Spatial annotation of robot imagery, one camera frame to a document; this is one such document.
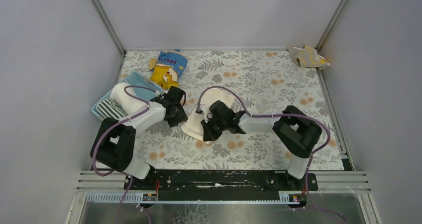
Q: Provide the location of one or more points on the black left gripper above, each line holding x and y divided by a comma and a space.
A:
177, 116

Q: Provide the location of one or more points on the cream terry towel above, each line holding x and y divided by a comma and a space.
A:
193, 127

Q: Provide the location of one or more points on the grey yellow patterned towel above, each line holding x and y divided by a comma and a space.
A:
307, 57

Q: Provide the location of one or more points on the white slotted cable duct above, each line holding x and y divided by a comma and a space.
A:
151, 198

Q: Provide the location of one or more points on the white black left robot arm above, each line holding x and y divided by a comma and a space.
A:
114, 143

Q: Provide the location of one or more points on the black white striped rolled towel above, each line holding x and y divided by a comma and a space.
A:
110, 108

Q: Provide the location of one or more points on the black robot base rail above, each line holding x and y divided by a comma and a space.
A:
221, 184

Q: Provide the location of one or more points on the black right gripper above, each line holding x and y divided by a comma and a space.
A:
208, 128

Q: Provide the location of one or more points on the floral patterned table mat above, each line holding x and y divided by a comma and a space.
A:
266, 81

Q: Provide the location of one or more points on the light blue plastic basket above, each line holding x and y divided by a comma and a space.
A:
135, 79

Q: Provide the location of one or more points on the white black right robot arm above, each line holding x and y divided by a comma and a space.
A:
297, 131

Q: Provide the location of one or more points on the blue yellow printed towel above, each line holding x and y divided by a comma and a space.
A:
167, 68

